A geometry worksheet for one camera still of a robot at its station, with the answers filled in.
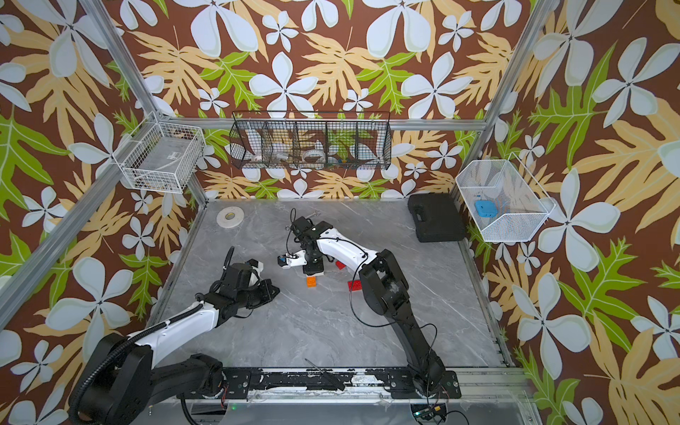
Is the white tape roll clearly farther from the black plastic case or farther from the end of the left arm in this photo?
the black plastic case

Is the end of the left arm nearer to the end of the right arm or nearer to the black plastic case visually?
the end of the right arm

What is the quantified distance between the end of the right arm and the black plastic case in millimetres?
481

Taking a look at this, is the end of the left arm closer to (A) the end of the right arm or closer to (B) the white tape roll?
(A) the end of the right arm

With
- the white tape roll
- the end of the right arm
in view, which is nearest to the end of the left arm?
the end of the right arm

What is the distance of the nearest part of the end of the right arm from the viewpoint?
717 mm

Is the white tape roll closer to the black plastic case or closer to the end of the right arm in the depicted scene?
the end of the right arm

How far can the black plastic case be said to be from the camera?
107 centimetres
